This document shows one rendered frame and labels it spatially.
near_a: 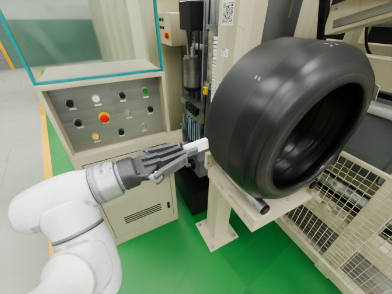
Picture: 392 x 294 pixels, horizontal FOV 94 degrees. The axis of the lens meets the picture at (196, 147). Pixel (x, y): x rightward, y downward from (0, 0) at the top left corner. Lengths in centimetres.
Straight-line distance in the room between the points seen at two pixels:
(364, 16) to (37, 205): 109
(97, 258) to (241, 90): 52
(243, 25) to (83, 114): 81
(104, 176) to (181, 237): 133
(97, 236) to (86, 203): 7
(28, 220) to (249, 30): 84
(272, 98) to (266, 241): 144
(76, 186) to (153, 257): 128
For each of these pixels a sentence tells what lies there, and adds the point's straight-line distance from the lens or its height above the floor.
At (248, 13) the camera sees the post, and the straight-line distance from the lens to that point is 82.
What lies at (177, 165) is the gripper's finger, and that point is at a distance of 45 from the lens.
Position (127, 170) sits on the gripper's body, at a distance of 44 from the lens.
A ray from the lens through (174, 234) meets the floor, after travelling 173.
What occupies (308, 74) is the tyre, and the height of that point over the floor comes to 139.
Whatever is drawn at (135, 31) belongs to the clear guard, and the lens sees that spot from 99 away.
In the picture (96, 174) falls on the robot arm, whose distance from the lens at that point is 45.
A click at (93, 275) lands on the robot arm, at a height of 111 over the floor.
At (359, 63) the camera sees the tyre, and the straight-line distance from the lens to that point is 65.
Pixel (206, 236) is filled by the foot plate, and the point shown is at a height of 1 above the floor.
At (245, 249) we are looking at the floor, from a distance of 171.
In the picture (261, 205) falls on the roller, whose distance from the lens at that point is 77.
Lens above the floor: 150
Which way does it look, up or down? 36 degrees down
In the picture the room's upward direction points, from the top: straight up
